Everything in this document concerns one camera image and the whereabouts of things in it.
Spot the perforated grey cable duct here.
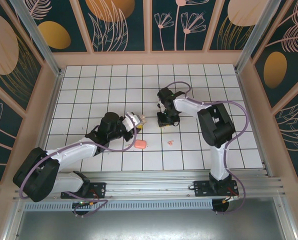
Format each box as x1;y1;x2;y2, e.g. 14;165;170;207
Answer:
23;200;214;211

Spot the aluminium frame post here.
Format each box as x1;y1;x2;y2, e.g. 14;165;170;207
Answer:
235;0;281;73
10;0;65;77

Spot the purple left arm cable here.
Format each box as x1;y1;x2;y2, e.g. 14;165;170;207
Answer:
18;113;140;218

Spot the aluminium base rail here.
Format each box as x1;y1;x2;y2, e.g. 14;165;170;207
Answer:
58;170;283;201

